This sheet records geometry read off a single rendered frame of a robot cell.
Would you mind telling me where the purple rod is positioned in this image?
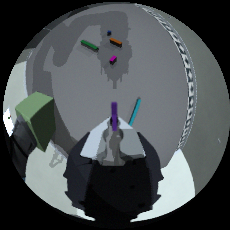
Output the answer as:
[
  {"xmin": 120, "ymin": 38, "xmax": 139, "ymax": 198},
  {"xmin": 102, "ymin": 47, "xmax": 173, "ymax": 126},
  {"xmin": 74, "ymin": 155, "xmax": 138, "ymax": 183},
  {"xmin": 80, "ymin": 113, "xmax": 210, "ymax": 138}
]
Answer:
[{"xmin": 111, "ymin": 102, "xmax": 117, "ymax": 131}]

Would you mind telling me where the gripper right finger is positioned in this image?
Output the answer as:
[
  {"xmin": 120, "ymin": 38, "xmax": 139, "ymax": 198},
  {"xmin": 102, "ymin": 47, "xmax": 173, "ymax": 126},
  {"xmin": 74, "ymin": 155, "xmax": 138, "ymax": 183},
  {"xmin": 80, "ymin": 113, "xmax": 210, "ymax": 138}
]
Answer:
[{"xmin": 117, "ymin": 116, "xmax": 164, "ymax": 182}]

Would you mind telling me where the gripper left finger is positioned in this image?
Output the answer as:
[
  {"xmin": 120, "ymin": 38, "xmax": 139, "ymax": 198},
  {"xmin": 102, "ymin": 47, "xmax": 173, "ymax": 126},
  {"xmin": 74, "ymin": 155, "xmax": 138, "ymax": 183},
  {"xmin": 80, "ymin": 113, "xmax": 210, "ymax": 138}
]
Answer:
[{"xmin": 63, "ymin": 116, "xmax": 112, "ymax": 179}]

